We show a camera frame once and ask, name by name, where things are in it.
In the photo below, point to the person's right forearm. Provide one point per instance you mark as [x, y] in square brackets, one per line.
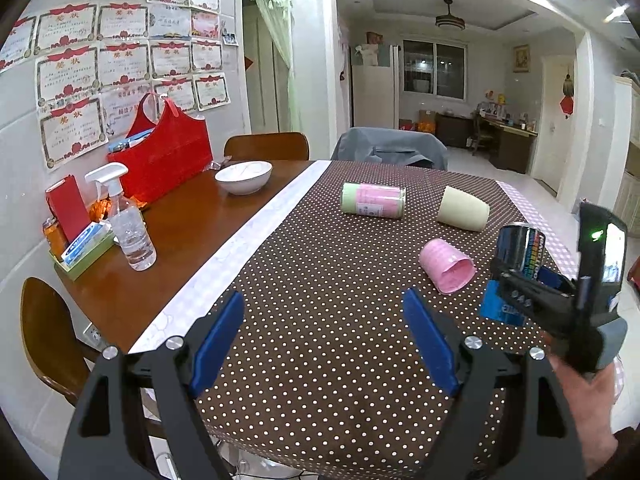
[620, 455]

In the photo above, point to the window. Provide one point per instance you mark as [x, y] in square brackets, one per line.
[434, 66]

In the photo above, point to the wooden table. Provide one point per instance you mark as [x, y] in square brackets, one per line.
[200, 220]

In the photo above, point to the pale green cup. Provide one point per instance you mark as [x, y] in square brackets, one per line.
[462, 208]

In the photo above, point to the green tray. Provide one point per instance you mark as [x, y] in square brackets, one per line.
[85, 260]

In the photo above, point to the dark wooden desk chair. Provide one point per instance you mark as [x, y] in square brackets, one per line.
[481, 132]

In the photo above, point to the ceiling lamp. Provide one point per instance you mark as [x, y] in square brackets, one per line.
[450, 19]

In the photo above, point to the orange bottle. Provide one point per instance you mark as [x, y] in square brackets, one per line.
[52, 237]

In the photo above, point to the red bag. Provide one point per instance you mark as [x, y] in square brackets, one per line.
[165, 165]

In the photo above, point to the red hanging ornament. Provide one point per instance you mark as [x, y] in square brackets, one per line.
[568, 92]

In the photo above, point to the brown polka dot tablecloth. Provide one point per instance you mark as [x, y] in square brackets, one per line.
[325, 280]

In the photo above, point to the blue and white packet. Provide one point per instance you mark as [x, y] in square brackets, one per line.
[86, 242]

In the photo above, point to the dark wooden desk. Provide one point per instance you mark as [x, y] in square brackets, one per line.
[507, 142]

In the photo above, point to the white door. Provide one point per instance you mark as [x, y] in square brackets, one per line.
[552, 120]

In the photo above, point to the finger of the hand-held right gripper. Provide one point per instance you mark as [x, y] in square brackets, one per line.
[525, 287]
[552, 278]

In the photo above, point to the green and pink cup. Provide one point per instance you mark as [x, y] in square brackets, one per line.
[372, 200]

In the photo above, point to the dark printed cup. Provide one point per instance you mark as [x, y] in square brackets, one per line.
[520, 247]

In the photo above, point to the white refrigerator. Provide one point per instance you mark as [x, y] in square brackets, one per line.
[372, 87]

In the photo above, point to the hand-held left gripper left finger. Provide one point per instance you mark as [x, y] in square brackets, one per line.
[220, 340]

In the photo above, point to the green curtain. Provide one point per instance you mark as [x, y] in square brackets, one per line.
[270, 20]

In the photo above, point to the clear spray bottle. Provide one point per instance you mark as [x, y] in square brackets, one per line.
[129, 225]

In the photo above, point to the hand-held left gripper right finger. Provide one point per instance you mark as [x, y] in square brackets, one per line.
[431, 345]

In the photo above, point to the person's right hand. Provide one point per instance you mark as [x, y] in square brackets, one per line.
[585, 410]

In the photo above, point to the red box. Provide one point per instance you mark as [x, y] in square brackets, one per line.
[67, 207]

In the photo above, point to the white bowl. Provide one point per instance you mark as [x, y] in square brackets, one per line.
[243, 177]

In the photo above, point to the grey covered chair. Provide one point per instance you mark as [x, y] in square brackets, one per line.
[387, 146]

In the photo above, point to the small framed wall picture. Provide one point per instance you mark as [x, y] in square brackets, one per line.
[521, 57]

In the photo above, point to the wall of award certificates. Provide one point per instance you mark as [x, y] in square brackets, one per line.
[125, 60]

